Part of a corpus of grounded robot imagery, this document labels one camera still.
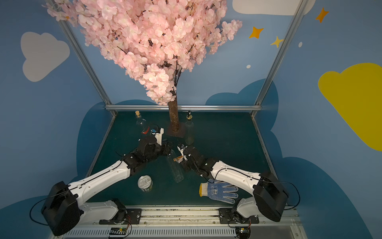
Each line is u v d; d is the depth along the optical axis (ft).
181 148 2.36
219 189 2.70
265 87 3.42
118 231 2.40
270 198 1.38
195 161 2.02
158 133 2.32
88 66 2.99
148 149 1.97
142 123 2.91
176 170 2.70
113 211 2.01
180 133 3.55
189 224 2.40
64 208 1.29
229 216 2.52
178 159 2.69
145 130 3.13
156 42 1.59
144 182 2.62
